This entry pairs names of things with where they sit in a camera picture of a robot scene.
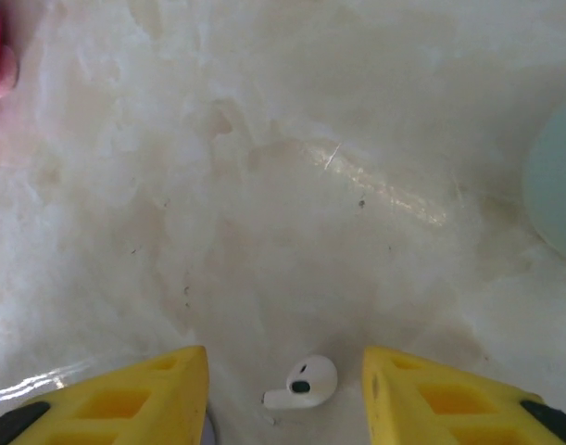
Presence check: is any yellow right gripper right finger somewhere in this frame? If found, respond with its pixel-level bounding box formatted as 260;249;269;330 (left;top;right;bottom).
361;345;566;445

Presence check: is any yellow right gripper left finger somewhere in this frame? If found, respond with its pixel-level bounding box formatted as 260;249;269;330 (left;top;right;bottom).
0;345;210;445

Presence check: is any white earbud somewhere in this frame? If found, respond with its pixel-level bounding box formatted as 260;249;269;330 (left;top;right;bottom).
262;354;338;412

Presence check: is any green earbud charging case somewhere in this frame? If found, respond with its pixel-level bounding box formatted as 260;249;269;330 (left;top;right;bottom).
522;99;566;264

